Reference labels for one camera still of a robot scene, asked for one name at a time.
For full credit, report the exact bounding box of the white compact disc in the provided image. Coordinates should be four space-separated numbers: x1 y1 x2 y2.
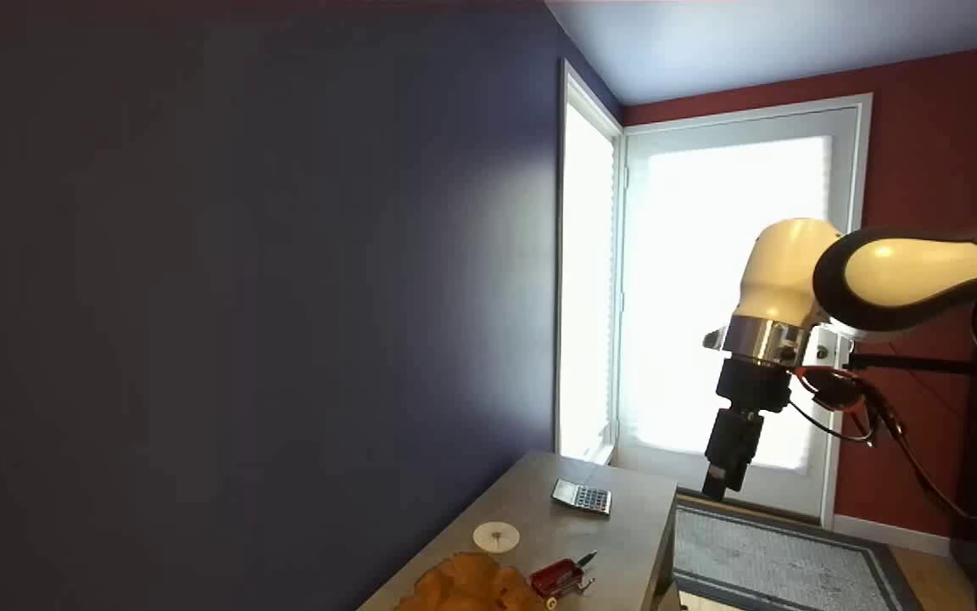
470 518 522 556

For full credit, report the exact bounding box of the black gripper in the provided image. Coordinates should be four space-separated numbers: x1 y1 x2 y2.
700 355 797 504

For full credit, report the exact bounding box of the grey rug with dark border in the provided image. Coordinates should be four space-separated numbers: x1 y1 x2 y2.
640 484 926 611

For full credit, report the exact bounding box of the white framed glass door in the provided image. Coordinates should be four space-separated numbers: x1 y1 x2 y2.
619 91 876 526

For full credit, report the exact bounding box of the black cable bundle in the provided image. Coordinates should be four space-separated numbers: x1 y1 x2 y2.
790 303 977 530

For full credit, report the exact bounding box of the red multi-tool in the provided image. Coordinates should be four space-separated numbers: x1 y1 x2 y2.
525 548 602 602

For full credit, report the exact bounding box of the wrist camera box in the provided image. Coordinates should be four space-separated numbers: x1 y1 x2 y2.
797 321 870 415

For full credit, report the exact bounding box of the grey desk calculator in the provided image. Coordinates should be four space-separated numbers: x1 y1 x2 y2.
550 475 619 518

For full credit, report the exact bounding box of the black camera stand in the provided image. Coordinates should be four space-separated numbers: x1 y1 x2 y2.
844 303 977 611

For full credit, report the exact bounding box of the white framed window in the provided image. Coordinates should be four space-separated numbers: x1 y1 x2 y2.
554 56 627 467

